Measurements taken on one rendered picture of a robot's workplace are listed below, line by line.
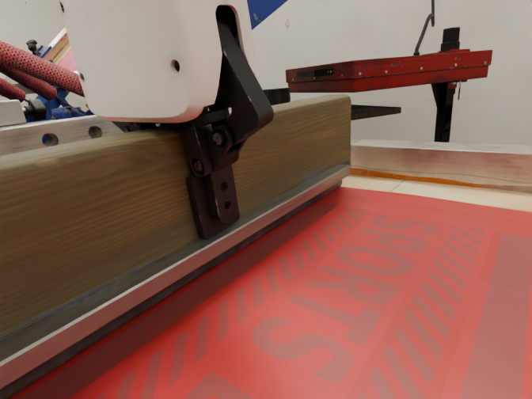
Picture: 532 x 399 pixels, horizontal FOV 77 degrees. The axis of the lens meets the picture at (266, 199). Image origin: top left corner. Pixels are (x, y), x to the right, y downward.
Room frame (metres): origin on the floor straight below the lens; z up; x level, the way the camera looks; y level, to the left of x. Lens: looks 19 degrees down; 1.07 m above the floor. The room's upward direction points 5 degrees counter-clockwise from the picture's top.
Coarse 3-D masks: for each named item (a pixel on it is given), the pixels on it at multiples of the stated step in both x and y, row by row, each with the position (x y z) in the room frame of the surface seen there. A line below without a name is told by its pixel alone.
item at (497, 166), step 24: (360, 144) 0.40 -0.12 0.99; (384, 144) 0.39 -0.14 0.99; (408, 144) 0.38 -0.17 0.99; (432, 144) 0.37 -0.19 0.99; (456, 144) 0.36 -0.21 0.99; (480, 144) 0.35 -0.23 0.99; (360, 168) 0.40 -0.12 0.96; (384, 168) 0.38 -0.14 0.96; (408, 168) 0.36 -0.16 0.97; (432, 168) 0.35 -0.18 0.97; (456, 168) 0.33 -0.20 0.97; (480, 168) 0.32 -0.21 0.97; (504, 168) 0.31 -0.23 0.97; (528, 168) 0.29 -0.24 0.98
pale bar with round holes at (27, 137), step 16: (0, 128) 0.48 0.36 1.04; (16, 128) 0.48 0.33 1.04; (32, 128) 0.50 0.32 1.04; (48, 128) 0.51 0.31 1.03; (64, 128) 0.53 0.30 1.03; (80, 128) 0.55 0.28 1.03; (96, 128) 0.58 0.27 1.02; (112, 128) 0.59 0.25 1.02; (0, 144) 0.46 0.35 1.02; (16, 144) 0.48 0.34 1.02; (32, 144) 0.49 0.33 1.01; (48, 144) 0.53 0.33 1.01
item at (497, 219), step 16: (336, 192) 0.34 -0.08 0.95; (352, 192) 0.34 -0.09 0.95; (368, 192) 0.33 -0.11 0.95; (384, 192) 0.33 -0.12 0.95; (368, 208) 0.29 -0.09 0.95; (384, 208) 0.29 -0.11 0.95; (400, 208) 0.28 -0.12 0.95; (416, 208) 0.28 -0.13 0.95; (432, 208) 0.28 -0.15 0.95; (448, 208) 0.27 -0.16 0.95; (464, 208) 0.27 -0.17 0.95; (480, 208) 0.27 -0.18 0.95; (496, 208) 0.26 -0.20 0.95; (464, 224) 0.24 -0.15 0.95; (480, 224) 0.24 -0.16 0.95; (496, 224) 0.23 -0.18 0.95; (512, 224) 0.23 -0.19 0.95; (528, 224) 0.23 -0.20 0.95
